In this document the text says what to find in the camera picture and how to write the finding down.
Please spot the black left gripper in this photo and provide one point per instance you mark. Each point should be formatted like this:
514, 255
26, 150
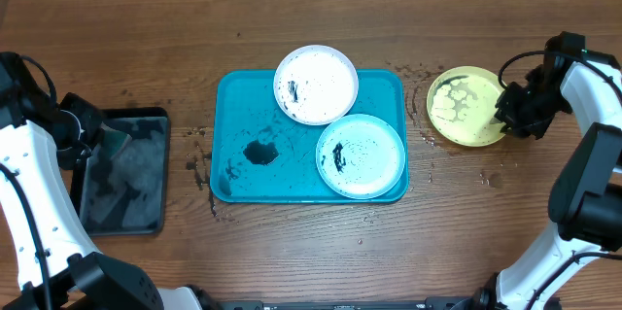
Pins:
83, 150

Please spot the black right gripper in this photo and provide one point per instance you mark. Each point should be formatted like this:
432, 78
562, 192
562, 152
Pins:
513, 110

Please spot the dark green sponge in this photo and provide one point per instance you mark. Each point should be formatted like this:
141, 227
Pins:
113, 141

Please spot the yellow-green plate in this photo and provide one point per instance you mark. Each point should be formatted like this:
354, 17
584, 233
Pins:
461, 104

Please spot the white plate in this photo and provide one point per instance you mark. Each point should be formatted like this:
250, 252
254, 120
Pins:
316, 85

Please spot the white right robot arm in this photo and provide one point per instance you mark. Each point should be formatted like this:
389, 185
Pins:
584, 206

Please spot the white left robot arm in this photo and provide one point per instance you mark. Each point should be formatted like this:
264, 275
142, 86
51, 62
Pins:
68, 170

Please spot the black water tray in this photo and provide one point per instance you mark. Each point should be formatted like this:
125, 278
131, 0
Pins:
126, 195

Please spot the blue plastic tray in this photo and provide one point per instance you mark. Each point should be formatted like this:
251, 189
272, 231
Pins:
260, 155

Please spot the light blue plate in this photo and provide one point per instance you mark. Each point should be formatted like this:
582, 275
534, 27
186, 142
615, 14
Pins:
360, 157

